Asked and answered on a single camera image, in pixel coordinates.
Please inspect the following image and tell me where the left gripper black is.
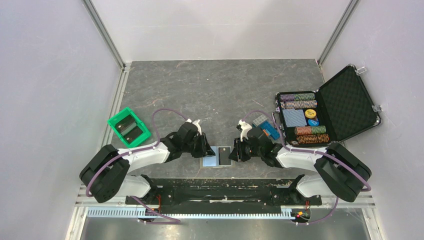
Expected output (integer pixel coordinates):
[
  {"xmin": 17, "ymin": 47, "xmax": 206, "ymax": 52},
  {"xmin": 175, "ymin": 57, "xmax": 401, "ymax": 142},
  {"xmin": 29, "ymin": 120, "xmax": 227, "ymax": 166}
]
[{"xmin": 182, "ymin": 132, "xmax": 216, "ymax": 159}]

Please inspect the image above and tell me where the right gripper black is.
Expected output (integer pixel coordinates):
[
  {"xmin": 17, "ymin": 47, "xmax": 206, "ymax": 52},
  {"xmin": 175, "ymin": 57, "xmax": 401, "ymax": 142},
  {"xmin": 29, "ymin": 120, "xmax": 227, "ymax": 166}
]
[{"xmin": 228, "ymin": 136, "xmax": 263, "ymax": 163}]

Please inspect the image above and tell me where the grey card holder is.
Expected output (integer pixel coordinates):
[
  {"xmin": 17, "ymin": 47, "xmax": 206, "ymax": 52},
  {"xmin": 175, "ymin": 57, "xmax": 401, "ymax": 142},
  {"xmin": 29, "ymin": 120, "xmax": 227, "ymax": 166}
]
[{"xmin": 200, "ymin": 146, "xmax": 236, "ymax": 169}]

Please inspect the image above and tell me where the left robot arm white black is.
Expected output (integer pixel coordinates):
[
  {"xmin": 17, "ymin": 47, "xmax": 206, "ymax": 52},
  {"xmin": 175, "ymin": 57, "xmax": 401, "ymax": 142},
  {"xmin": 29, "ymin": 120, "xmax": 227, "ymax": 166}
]
[{"xmin": 79, "ymin": 120, "xmax": 215, "ymax": 204}]

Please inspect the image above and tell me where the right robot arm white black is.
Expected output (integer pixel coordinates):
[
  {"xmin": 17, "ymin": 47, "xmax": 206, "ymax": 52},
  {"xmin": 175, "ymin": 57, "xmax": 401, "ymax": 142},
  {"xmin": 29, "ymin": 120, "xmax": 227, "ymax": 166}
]
[{"xmin": 229, "ymin": 127, "xmax": 372, "ymax": 204}]

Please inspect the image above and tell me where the blue playing card deck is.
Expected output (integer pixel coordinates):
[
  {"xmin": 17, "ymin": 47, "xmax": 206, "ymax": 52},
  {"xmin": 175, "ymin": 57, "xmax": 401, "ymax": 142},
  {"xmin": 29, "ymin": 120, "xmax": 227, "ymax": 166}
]
[{"xmin": 282, "ymin": 109, "xmax": 307, "ymax": 128}]

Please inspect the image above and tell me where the blue toy brick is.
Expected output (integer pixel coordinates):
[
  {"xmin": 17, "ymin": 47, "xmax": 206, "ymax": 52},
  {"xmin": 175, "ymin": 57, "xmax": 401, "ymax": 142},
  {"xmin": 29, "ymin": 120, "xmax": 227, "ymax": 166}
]
[{"xmin": 259, "ymin": 121, "xmax": 281, "ymax": 141}]

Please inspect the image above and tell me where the grey toy brick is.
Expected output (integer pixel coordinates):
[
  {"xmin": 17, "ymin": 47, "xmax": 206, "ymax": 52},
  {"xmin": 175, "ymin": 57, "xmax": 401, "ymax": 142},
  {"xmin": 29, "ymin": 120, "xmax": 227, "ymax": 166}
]
[{"xmin": 252, "ymin": 114, "xmax": 268, "ymax": 127}]

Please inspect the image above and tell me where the poker chip row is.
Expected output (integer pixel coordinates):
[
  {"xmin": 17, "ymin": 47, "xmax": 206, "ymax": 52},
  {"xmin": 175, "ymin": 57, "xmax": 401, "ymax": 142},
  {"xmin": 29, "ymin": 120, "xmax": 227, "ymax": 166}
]
[
  {"xmin": 296, "ymin": 133, "xmax": 330, "ymax": 144},
  {"xmin": 280, "ymin": 93, "xmax": 315, "ymax": 102},
  {"xmin": 281, "ymin": 100, "xmax": 318, "ymax": 109},
  {"xmin": 294, "ymin": 125, "xmax": 327, "ymax": 136}
]

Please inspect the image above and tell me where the green plastic bin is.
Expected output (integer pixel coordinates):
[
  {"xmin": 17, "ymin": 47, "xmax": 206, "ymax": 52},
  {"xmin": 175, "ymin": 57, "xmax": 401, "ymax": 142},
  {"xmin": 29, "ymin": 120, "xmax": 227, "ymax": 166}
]
[{"xmin": 107, "ymin": 107, "xmax": 152, "ymax": 148}]

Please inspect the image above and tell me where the blue round chip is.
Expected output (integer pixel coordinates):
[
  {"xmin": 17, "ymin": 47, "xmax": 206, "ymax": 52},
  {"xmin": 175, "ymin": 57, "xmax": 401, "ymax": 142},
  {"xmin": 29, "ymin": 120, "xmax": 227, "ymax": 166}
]
[{"xmin": 307, "ymin": 119, "xmax": 320, "ymax": 127}]

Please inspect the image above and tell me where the top poker chip row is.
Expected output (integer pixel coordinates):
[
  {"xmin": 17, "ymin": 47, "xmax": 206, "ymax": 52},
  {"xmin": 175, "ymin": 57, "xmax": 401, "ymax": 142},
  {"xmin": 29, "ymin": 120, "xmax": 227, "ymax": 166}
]
[{"xmin": 280, "ymin": 93, "xmax": 315, "ymax": 102}]

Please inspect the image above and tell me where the yellow dealer button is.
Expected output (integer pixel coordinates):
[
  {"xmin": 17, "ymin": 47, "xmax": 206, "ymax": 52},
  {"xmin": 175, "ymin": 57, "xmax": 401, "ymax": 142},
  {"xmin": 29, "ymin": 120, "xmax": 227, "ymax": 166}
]
[{"xmin": 304, "ymin": 109, "xmax": 317, "ymax": 119}]

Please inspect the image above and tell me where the bottom poker chip row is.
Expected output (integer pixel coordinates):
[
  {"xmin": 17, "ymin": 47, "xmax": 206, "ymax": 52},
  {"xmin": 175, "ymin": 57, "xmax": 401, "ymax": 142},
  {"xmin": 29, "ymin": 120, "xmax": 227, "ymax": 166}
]
[{"xmin": 296, "ymin": 133, "xmax": 330, "ymax": 144}]

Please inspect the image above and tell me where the black poker chip case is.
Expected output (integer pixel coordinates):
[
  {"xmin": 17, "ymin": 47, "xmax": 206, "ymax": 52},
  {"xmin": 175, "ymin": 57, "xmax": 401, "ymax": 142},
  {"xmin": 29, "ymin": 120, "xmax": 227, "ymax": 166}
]
[{"xmin": 275, "ymin": 64, "xmax": 382, "ymax": 148}]

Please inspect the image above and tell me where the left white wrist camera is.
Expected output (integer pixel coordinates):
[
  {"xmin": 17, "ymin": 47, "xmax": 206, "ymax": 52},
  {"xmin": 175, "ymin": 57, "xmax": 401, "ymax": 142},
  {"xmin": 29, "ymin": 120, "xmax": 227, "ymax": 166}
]
[{"xmin": 185, "ymin": 118, "xmax": 202, "ymax": 135}]

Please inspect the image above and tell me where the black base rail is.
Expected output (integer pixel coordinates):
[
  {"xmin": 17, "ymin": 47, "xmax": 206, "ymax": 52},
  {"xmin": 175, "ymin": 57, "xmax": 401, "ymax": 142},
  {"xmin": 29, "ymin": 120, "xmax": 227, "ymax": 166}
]
[{"xmin": 137, "ymin": 178, "xmax": 322, "ymax": 214}]

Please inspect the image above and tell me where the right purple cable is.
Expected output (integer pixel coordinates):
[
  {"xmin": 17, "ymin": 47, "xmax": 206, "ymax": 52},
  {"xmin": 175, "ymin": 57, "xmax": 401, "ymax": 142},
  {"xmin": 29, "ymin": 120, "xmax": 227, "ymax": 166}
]
[{"xmin": 241, "ymin": 110, "xmax": 373, "ymax": 192}]

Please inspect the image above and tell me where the purple cable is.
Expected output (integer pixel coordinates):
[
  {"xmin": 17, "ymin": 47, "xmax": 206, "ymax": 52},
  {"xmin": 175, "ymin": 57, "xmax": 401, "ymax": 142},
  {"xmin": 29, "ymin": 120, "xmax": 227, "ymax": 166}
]
[
  {"xmin": 85, "ymin": 108, "xmax": 191, "ymax": 198},
  {"xmin": 241, "ymin": 110, "xmax": 373, "ymax": 192}
]

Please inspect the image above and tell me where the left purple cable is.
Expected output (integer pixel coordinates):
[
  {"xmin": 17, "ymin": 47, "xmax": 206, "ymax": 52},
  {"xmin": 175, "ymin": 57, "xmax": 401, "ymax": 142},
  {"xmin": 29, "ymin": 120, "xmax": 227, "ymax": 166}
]
[{"xmin": 85, "ymin": 108, "xmax": 191, "ymax": 198}]

